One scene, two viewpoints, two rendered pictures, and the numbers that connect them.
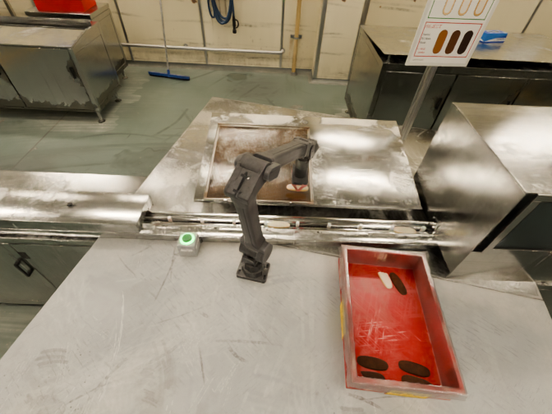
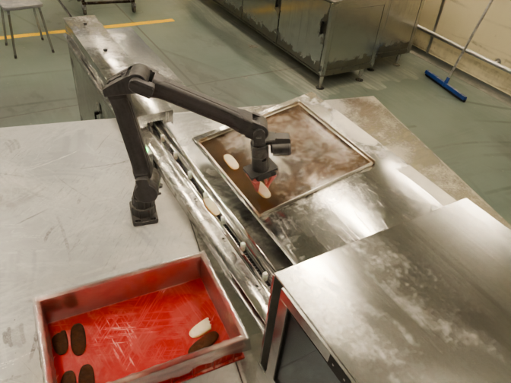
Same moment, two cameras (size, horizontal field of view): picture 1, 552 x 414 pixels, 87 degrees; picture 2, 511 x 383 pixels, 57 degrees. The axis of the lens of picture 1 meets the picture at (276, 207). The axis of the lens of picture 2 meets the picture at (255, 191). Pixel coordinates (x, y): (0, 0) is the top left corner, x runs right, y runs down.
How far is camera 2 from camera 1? 119 cm
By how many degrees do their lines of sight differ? 42
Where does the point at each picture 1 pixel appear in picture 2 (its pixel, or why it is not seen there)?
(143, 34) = (455, 28)
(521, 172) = (325, 269)
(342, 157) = (360, 212)
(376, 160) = not seen: hidden behind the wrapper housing
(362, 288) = (173, 308)
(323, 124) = (398, 171)
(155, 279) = (99, 160)
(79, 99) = (312, 55)
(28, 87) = (287, 26)
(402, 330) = (134, 362)
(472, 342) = not seen: outside the picture
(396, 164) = not seen: hidden behind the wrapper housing
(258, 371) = (38, 252)
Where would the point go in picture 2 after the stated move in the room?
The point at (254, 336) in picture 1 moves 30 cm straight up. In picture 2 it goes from (71, 238) to (55, 163)
